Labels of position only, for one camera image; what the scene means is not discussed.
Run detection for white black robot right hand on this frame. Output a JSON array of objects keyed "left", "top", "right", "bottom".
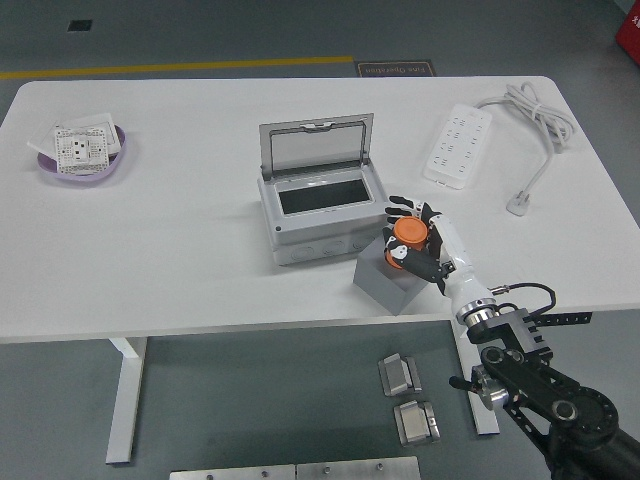
[{"left": 382, "top": 194, "right": 499, "bottom": 319}]

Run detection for orange cylinder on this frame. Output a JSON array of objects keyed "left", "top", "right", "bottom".
[{"left": 384, "top": 216, "right": 431, "bottom": 271}]

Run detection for grey electrical box with lid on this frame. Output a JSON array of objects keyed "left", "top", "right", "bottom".
[{"left": 257, "top": 112, "right": 389, "bottom": 267}]

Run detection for grey cube with round hole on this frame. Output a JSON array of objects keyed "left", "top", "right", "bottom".
[{"left": 352, "top": 234, "right": 426, "bottom": 317}]

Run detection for silver metal block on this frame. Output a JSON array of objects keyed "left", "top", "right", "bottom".
[
  {"left": 378, "top": 353, "right": 424, "bottom": 398},
  {"left": 393, "top": 399, "right": 442, "bottom": 446}
]

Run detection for white table leg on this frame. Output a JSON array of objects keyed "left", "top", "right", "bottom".
[
  {"left": 105, "top": 337, "right": 149, "bottom": 466},
  {"left": 449, "top": 319, "right": 501, "bottom": 436}
]

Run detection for dark floor sign with lettering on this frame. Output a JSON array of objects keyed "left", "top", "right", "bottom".
[{"left": 355, "top": 61, "right": 435, "bottom": 79}]

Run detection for grey metal plate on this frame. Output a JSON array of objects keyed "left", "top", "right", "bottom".
[
  {"left": 168, "top": 463, "right": 297, "bottom": 480},
  {"left": 295, "top": 455, "right": 421, "bottom": 480}
]

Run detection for red object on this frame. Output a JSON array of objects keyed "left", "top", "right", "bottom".
[{"left": 614, "top": 12, "right": 640, "bottom": 51}]

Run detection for yellow floor tape line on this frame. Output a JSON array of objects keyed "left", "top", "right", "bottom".
[{"left": 0, "top": 55, "right": 355, "bottom": 81}]

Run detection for purple bowl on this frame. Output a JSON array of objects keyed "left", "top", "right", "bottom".
[{"left": 36, "top": 124, "right": 128, "bottom": 182}]

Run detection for white socket panel with holes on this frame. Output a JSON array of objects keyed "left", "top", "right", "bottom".
[{"left": 52, "top": 127, "right": 112, "bottom": 176}]

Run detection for white power cable with plug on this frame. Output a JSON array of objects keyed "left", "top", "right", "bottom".
[{"left": 474, "top": 82, "right": 579, "bottom": 217}]

